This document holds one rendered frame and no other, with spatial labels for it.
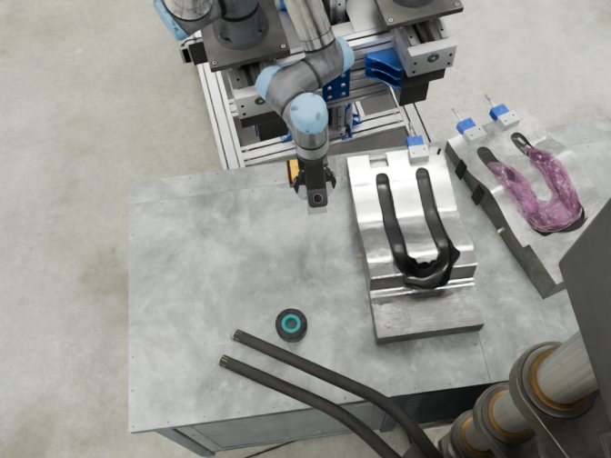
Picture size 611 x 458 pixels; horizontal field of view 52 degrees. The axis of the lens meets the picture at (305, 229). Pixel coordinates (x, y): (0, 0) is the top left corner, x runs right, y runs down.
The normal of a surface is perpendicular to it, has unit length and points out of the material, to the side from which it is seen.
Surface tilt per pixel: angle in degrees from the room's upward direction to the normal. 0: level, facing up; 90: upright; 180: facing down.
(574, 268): 90
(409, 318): 0
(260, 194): 0
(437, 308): 0
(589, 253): 90
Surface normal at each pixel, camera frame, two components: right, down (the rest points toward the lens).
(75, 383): -0.05, -0.44
